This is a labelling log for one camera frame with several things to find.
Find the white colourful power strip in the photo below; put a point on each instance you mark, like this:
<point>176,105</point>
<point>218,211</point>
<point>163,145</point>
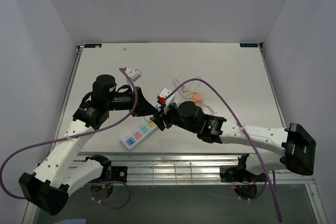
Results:
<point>138,134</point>

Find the blue label right corner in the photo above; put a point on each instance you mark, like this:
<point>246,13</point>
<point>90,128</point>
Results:
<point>248,45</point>

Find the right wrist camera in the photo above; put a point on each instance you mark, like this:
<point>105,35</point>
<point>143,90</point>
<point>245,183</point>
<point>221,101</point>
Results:
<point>165,98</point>

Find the blue label left corner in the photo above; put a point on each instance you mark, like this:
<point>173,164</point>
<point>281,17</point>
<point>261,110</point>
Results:
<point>92,45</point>

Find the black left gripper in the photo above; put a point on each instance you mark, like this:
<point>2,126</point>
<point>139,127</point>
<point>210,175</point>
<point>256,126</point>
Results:
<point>143,107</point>

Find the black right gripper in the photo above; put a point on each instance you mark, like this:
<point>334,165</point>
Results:
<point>159,122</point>

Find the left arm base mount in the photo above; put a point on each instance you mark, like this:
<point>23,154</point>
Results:
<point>115,174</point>

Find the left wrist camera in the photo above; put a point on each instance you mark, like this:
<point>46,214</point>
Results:
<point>134,75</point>

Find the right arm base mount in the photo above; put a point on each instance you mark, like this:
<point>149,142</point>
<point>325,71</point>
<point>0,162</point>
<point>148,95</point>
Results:
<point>239,173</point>

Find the pink charger plug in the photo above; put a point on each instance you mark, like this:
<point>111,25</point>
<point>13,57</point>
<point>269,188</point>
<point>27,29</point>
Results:
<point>197,98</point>

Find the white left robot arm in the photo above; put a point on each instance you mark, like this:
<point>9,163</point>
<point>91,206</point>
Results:
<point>51,183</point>

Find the blue label corner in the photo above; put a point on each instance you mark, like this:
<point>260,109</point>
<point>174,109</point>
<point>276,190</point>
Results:
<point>92,45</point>
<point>248,45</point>

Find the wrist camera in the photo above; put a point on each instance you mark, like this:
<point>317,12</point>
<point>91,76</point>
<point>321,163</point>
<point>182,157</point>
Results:
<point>134,75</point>
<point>165,98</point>

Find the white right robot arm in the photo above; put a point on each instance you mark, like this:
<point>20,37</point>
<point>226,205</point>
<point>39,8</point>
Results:
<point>291,148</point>

